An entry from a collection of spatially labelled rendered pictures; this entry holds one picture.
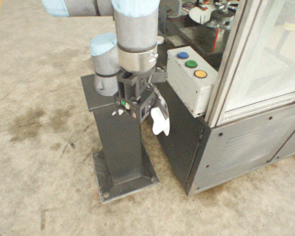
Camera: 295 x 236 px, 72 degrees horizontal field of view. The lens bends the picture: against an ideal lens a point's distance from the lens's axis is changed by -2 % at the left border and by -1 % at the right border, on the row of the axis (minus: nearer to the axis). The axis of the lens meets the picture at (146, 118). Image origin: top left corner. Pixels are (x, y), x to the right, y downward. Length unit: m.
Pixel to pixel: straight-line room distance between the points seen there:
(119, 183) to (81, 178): 0.27
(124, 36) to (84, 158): 1.36
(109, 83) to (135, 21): 0.57
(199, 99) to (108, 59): 0.38
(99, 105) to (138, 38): 0.56
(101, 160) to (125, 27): 1.32
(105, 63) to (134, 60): 0.47
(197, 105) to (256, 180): 1.00
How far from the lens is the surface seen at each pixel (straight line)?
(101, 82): 0.91
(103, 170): 1.54
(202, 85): 0.74
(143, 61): 0.39
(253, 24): 0.62
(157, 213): 1.41
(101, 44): 0.82
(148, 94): 0.45
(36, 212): 1.57
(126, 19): 0.36
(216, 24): 1.08
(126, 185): 1.47
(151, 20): 0.36
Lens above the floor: 1.33
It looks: 47 degrees down
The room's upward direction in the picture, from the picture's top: straight up
